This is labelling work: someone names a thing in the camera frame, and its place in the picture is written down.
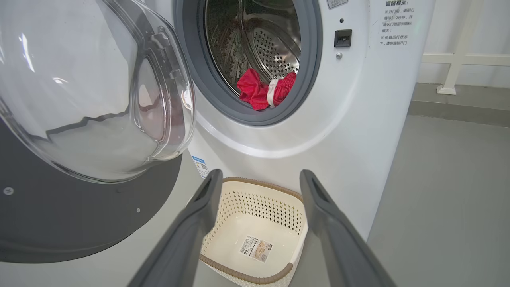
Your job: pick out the red and white garment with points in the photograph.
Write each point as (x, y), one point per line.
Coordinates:
(255, 91)

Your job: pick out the white metal railing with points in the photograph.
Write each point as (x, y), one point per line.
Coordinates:
(458, 59)

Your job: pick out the printed paper product label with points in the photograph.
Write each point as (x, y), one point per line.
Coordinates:
(255, 248)

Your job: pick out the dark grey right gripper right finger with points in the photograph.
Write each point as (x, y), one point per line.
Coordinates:
(338, 239)

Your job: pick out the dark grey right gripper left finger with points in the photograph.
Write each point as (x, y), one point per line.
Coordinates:
(179, 239)

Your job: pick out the cream perforated laundry basket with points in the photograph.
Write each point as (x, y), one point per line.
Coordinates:
(255, 223)

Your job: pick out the white front-load washing machine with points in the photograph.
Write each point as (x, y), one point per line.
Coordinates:
(350, 119)

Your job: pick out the blue energy label sticker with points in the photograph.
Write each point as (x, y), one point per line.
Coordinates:
(200, 166)

